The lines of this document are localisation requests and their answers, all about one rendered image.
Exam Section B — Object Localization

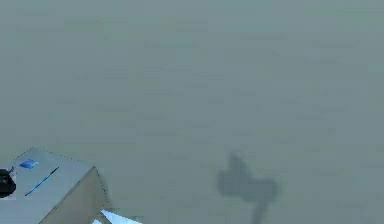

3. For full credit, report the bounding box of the blue pen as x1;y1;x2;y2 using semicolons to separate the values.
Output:
24;166;60;197

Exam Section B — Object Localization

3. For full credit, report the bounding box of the small blue card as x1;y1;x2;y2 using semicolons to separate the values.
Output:
18;158;40;170

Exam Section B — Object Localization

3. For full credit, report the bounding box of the black round object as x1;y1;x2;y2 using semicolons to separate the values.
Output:
0;166;17;200

